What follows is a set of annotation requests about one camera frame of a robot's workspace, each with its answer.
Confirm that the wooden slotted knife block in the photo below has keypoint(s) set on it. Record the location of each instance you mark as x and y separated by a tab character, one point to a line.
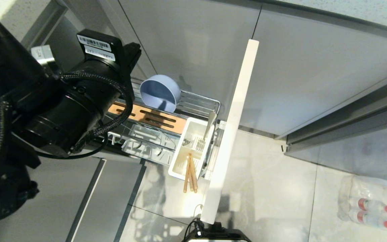
176	125

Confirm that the white pull-out cabinet front panel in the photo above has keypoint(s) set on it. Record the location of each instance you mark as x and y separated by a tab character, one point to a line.
233	127

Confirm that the clear plastic drip tray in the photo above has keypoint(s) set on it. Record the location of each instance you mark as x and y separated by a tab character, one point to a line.
146	141

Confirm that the metal spoon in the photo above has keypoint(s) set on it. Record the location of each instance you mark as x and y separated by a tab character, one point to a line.
185	142

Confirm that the wooden chopstick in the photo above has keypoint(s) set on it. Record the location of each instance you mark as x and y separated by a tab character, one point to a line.
186	178
191	179
195	183

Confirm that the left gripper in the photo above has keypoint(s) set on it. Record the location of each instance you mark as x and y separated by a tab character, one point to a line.
79	101

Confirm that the white plastic utensil holder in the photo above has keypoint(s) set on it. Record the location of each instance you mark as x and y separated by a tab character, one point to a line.
193	129

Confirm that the grey cabinet door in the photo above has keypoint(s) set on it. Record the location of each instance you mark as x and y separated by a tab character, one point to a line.
197	43
314	67

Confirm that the shrink-wrapped water bottle pack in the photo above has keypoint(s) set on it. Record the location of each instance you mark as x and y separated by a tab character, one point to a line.
371	201

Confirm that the metal fork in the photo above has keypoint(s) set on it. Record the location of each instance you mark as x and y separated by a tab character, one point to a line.
199	144

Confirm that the blue plastic bowl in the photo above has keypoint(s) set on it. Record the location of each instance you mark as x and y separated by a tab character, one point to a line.
158	92

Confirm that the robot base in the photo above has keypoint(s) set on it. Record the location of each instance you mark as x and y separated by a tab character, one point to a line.
217	233

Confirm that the metal table knife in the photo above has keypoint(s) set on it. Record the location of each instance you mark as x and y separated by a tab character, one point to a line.
211	121

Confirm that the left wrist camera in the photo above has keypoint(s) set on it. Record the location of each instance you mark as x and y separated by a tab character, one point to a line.
42	53

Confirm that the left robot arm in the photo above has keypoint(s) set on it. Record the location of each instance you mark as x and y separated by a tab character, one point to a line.
2	67

